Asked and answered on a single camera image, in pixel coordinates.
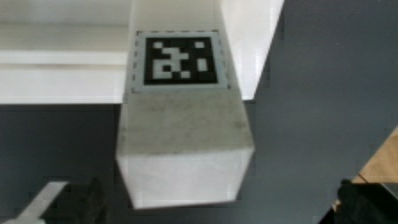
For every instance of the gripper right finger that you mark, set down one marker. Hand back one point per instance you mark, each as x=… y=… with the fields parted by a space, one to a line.
x=368 y=203

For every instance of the white table leg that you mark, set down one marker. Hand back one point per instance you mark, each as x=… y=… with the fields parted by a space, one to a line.
x=183 y=141

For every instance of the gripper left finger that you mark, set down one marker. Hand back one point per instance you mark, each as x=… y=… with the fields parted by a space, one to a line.
x=69 y=203

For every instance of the white square tabletop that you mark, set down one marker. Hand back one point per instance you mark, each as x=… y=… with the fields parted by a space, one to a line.
x=64 y=43

